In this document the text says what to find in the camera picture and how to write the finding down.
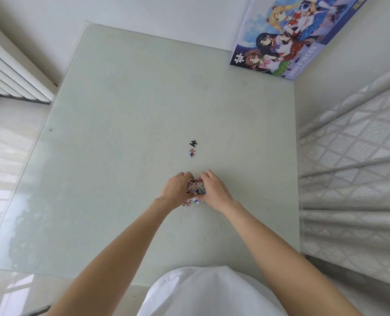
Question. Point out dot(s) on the person's left hand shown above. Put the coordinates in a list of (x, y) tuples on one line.
[(173, 192)]

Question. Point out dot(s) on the person's right hand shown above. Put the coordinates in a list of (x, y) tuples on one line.
[(216, 192)]

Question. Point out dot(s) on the pile of puzzle pieces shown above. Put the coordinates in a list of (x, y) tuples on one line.
[(195, 186)]

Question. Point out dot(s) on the black puzzle piece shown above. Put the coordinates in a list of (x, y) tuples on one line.
[(193, 143)]

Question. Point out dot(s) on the cartoon print puzzle box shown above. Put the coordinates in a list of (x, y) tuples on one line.
[(280, 39)]

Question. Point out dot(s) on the person's right forearm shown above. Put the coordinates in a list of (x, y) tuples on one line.
[(287, 259)]

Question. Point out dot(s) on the person's left forearm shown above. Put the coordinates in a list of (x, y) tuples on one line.
[(116, 259)]

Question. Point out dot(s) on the person's white shirt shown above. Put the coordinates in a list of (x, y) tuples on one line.
[(208, 292)]

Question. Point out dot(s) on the grey patterned curtain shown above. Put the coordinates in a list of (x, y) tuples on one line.
[(352, 177)]

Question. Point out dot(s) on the white radiator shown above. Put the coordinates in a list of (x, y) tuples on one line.
[(14, 72)]

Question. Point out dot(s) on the grey metal chair frame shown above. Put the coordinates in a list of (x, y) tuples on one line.
[(38, 310)]

